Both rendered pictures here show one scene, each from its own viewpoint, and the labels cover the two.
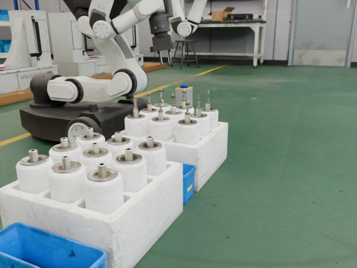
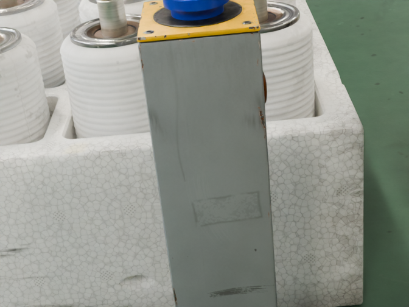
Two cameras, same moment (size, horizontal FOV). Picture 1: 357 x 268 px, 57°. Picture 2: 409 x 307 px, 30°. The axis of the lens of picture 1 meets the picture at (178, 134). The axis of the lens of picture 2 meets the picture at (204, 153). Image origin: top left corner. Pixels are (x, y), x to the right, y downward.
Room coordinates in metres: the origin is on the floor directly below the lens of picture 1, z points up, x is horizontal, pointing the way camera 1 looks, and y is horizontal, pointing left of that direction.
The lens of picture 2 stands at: (2.10, -0.21, 0.45)
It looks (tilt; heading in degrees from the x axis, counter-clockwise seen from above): 28 degrees down; 157
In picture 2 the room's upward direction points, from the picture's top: 6 degrees counter-clockwise
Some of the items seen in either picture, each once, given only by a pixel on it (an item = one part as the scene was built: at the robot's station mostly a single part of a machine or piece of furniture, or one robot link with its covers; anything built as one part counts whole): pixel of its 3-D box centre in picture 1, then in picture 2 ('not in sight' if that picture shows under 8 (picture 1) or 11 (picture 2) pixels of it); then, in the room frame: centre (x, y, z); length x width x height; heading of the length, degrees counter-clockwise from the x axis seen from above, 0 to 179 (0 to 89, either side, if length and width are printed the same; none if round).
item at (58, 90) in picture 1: (73, 89); not in sight; (1.88, 0.61, 0.28); 0.21 x 0.20 x 0.13; 67
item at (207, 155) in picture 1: (173, 147); (146, 139); (1.39, 0.02, 0.09); 0.39 x 0.39 x 0.18; 65
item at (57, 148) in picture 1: (65, 147); not in sight; (0.95, 0.35, 0.25); 0.08 x 0.08 x 0.01
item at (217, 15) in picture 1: (221, 14); not in sight; (6.11, -0.77, 0.87); 0.40 x 0.30 x 0.23; 53
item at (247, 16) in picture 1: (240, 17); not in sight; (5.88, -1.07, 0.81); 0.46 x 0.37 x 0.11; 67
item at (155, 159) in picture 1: (151, 173); not in sight; (0.96, 0.09, 0.16); 0.10 x 0.10 x 0.18
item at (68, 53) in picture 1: (97, 43); not in sight; (4.55, 1.08, 0.45); 1.51 x 0.57 x 0.74; 157
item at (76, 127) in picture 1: (84, 137); not in sight; (1.53, 0.46, 0.10); 0.20 x 0.05 x 0.20; 67
